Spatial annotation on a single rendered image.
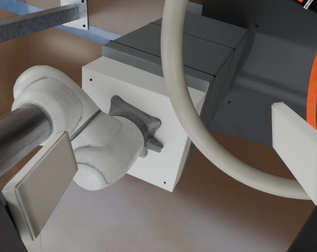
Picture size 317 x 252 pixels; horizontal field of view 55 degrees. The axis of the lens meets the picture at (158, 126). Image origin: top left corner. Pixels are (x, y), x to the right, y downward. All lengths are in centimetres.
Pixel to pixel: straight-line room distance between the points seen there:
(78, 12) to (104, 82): 118
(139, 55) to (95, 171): 44
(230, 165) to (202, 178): 176
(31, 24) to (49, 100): 107
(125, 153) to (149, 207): 182
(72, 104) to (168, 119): 30
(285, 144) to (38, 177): 13
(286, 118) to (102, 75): 84
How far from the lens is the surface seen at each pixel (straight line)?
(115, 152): 83
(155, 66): 102
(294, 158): 17
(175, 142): 99
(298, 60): 174
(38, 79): 86
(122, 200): 275
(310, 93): 179
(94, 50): 214
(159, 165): 108
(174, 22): 42
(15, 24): 174
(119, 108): 98
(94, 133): 84
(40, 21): 187
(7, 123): 70
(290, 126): 17
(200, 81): 98
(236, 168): 49
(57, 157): 19
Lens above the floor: 168
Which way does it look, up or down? 53 degrees down
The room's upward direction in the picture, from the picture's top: 140 degrees counter-clockwise
